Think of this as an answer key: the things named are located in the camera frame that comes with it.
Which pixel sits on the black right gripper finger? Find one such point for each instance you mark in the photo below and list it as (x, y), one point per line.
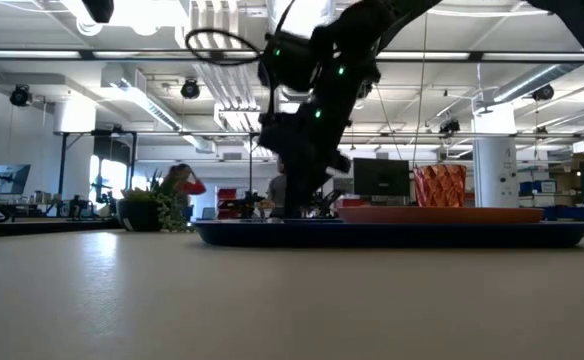
(299, 195)

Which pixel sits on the red faceted plastic cup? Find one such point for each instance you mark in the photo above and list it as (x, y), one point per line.
(439, 187)

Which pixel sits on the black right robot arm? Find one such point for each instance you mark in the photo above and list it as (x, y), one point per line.
(382, 15)

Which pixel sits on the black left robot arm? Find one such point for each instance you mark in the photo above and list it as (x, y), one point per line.
(97, 10)

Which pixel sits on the blue plastic tray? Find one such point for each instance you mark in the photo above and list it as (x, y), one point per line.
(372, 236)

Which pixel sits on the person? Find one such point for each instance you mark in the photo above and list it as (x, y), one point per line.
(184, 187)
(276, 192)

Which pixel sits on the red storage bins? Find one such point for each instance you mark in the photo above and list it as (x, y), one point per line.
(227, 195)

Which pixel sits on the black ceiling spotlight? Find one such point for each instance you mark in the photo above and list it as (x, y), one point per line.
(20, 96)
(543, 92)
(190, 89)
(449, 126)

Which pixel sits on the potted green succulent plant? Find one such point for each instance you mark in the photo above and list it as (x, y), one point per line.
(139, 215)

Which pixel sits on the white round column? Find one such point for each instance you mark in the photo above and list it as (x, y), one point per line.
(494, 160)

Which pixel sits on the blue storage bins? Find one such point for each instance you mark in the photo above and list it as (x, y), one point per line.
(537, 187)

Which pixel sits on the tilted computer monitor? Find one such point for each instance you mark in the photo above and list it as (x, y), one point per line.
(9, 179)

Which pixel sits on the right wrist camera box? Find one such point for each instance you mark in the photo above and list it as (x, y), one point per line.
(289, 62)

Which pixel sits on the silver ventilation duct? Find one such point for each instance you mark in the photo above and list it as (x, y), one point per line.
(532, 82)

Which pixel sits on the black metal rack frame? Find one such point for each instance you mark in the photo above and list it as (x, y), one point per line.
(63, 170)

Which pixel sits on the black aluminium table frame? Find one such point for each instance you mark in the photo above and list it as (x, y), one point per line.
(47, 227)

